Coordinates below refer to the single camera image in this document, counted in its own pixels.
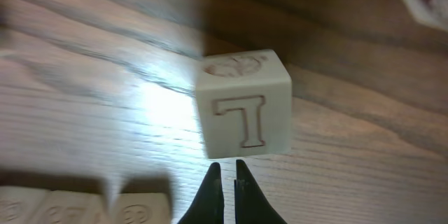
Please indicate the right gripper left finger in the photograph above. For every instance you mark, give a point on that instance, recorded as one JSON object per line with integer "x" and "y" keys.
{"x": 208, "y": 205}

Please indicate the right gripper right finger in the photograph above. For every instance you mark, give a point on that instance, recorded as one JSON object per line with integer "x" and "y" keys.
{"x": 250, "y": 204}

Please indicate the blue P block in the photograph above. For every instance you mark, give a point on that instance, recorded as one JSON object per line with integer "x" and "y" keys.
{"x": 244, "y": 102}

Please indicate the red I block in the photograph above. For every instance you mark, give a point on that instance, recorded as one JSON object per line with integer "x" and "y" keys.
{"x": 141, "y": 208}

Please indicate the green R block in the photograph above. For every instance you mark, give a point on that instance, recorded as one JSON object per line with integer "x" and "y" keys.
{"x": 64, "y": 207}

